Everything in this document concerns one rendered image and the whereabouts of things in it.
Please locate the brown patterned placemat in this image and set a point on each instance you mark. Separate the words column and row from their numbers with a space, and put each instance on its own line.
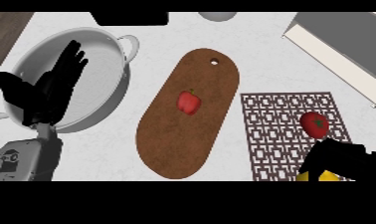
column 280, row 128

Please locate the red bell pepper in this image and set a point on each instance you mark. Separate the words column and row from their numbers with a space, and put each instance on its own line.
column 188, row 102

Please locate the yellow lemon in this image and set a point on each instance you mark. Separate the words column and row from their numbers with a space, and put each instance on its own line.
column 316, row 177

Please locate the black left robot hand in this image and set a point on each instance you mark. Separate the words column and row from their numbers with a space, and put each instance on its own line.
column 53, row 85

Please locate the brown wooden panel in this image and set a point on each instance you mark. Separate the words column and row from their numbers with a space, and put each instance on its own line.
column 13, row 30

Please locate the grey round bowl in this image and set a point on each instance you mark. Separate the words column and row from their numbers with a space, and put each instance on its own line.
column 218, row 16

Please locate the red tomato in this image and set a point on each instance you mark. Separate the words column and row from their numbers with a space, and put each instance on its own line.
column 315, row 124

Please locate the brown wooden cutting board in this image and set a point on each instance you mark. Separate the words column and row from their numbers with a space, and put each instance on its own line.
column 188, row 115

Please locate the grey and cream shelf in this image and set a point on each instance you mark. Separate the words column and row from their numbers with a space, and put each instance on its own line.
column 339, row 48

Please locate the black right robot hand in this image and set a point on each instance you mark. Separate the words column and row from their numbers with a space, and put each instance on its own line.
column 340, row 161

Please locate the black appliance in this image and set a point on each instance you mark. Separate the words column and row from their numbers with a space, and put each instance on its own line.
column 131, row 18

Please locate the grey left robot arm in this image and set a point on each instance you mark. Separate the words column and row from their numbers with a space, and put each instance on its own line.
column 27, row 158

